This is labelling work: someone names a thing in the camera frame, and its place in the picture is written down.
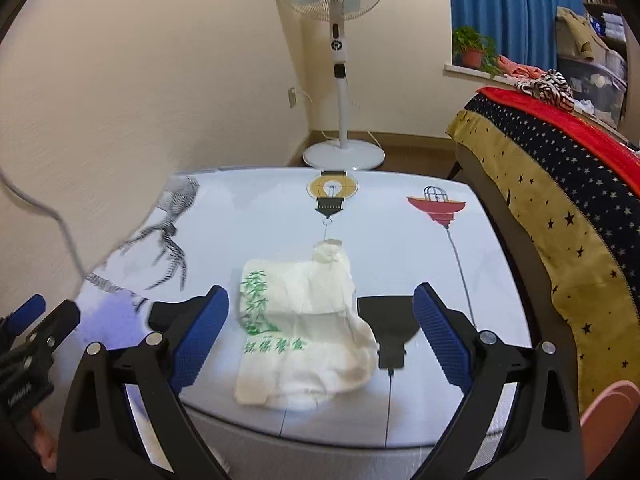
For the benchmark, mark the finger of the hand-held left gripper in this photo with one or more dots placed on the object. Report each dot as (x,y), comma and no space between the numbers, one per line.
(57,322)
(27,312)

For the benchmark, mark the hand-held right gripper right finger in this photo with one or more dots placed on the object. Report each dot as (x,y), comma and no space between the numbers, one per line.
(445,340)

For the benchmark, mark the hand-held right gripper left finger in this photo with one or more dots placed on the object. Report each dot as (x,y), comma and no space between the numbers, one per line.
(200,340)

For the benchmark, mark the white green-printed plastic bag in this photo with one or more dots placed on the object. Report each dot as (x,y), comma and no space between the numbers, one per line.
(300,340)

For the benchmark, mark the pink plastic bin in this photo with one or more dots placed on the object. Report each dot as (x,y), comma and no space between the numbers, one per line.
(610,425)

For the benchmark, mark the person's left hand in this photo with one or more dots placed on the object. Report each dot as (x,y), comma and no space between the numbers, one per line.
(45,450)

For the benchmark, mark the star-printed yellow and black blanket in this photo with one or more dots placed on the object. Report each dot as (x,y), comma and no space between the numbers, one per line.
(565,220)

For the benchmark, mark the red blanket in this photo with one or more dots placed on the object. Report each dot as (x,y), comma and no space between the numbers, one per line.
(565,120)

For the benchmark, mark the white windowsill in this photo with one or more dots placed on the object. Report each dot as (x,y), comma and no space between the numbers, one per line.
(460,71)

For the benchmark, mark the black and white striped cloth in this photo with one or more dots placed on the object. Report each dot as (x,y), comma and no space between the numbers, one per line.
(550,85)

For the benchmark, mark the pink cloth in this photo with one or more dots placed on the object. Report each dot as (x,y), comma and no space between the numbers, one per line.
(520,70)

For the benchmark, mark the white standing fan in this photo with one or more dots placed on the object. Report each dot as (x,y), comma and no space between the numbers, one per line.
(340,75)

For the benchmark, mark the potted green plant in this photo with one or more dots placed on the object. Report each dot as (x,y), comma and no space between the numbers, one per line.
(472,52)

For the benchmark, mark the clear storage box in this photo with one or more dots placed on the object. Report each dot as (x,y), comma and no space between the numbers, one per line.
(595,85)

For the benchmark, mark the blue curtain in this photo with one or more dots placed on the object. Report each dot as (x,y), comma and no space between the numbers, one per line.
(500,10)

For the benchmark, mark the beige coat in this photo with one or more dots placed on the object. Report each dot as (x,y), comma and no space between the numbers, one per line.
(580,30)

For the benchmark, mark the folded white cloths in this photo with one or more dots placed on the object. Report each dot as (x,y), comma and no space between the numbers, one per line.
(610,25)

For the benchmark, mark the wooden bookshelf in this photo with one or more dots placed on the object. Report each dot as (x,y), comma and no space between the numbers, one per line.
(602,7)

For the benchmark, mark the white wall socket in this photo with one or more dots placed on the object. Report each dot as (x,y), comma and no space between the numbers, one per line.
(293,97)

